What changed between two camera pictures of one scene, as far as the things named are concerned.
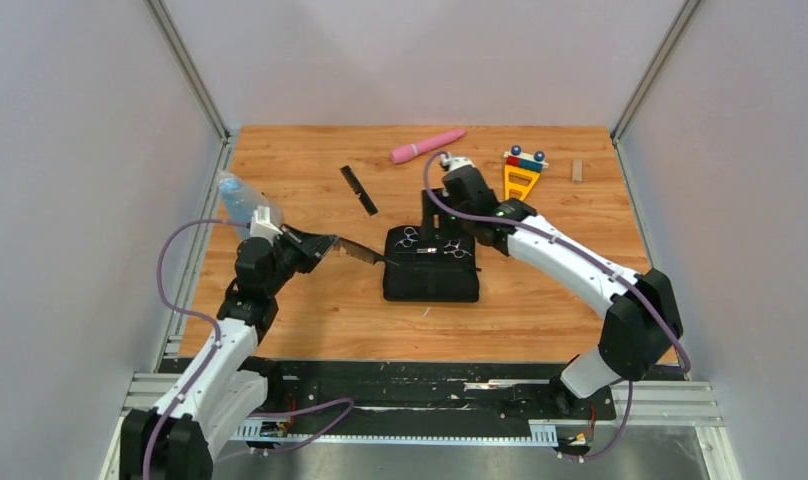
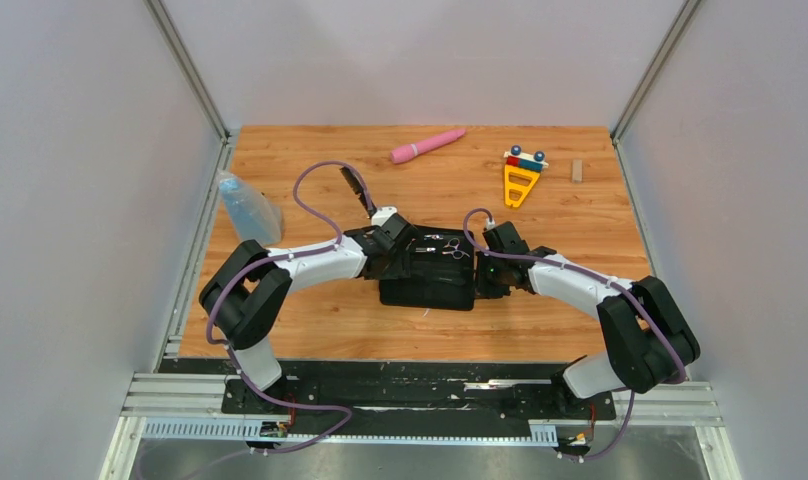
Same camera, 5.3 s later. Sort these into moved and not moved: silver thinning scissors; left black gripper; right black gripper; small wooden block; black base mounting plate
Moved: right black gripper; left black gripper
Not moved: black base mounting plate; small wooden block; silver thinning scissors
